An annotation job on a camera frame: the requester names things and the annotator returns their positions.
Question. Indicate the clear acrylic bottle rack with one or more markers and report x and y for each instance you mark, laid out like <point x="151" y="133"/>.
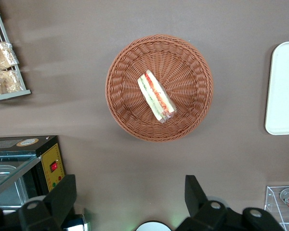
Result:
<point x="271" y="202"/>

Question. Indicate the black glass food warmer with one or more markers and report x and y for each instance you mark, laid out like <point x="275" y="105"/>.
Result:
<point x="48" y="146"/>

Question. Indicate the beige plastic serving tray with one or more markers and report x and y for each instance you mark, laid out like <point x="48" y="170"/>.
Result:
<point x="284" y="89"/>

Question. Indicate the clear bag of bread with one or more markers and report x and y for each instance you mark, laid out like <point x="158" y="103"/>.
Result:
<point x="1" y="56"/>
<point x="9" y="81"/>

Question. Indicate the round brown wicker basket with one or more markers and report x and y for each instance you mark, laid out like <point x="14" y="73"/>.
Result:
<point x="183" y="72"/>

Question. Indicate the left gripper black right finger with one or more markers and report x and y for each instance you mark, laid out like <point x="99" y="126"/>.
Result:
<point x="202" y="214"/>

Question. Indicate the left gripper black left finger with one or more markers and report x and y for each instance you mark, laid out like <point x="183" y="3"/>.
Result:
<point x="55" y="204"/>

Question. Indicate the steel warmer pan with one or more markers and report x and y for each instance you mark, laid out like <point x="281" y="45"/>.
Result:
<point x="7" y="192"/>

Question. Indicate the plastic-wrapped triangle sandwich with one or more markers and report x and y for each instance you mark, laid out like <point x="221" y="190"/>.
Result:
<point x="155" y="96"/>

